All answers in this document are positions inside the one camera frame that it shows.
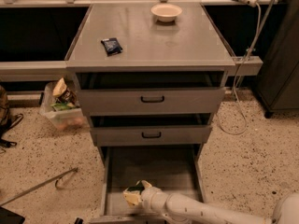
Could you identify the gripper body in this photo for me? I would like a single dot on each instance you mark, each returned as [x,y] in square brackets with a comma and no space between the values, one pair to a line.
[149,195]

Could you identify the green and yellow sponge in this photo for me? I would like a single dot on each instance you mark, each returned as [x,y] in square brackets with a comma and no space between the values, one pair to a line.
[137,187]

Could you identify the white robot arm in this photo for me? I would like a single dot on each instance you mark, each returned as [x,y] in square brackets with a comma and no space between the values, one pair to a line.
[176,208]

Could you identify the bottom grey drawer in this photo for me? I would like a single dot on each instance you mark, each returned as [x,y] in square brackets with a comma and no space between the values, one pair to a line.
[173,169]

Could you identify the grey drawer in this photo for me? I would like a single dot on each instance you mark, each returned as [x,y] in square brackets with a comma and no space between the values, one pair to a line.
[147,93]
[148,130]
[173,169]

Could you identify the middle grey drawer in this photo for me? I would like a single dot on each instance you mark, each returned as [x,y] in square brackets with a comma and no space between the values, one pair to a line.
[148,130]

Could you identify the top grey drawer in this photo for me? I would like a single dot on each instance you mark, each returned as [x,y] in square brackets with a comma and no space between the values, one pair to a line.
[147,93]

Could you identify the grey drawer cabinet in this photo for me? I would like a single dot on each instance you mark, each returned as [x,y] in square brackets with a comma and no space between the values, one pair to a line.
[190,43]

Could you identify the metal rod on floor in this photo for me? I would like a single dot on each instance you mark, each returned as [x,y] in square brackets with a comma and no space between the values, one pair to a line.
[38,186]

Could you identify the clear plastic bin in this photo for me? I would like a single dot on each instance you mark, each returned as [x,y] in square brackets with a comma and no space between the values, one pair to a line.
[59,115]

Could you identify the dark bag on floor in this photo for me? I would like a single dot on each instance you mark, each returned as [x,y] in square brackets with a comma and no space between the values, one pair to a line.
[7,120]

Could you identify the dark blue snack packet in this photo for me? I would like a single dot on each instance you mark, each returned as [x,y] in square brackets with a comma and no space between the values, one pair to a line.
[112,46]

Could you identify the dark grey rolling cabinet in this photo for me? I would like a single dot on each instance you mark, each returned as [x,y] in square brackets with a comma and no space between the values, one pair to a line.
[277,85]

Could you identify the white bowl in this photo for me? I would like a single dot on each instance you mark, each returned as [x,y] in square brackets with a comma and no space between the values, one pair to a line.
[166,12]

